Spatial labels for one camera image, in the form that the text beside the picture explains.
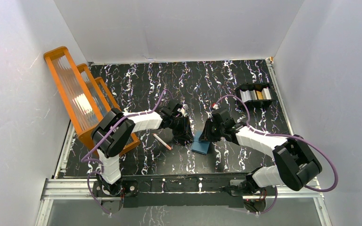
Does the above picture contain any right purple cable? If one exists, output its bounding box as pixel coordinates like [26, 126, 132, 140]
[211, 94, 339, 216]

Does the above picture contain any gold credit card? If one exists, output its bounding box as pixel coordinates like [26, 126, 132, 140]
[255, 90, 263, 100]

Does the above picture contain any white credit card stack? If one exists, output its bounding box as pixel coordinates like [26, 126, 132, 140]
[240, 90, 252, 102]

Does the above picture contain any purple cable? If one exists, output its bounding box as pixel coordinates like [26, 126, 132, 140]
[81, 89, 174, 216]
[211, 94, 339, 216]

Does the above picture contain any black card box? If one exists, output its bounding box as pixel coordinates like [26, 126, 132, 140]
[234, 83, 276, 110]

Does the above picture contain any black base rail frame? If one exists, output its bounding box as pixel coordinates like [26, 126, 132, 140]
[41, 173, 323, 214]

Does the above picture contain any orange tiered organizer rack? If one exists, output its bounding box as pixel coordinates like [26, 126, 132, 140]
[43, 46, 141, 157]

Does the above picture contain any white pink pen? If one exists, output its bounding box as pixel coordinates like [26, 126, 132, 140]
[153, 133, 172, 150]

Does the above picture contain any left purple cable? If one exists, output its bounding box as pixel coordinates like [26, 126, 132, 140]
[81, 89, 174, 216]

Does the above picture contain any rear white card stack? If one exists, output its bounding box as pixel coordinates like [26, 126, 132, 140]
[261, 87, 272, 100]

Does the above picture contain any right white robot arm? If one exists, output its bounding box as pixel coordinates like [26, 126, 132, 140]
[199, 109, 322, 195]

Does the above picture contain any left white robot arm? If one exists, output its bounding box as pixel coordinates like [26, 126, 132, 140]
[91, 99, 194, 196]

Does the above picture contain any blue leather card holder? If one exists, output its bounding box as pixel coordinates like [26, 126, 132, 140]
[191, 131, 210, 155]

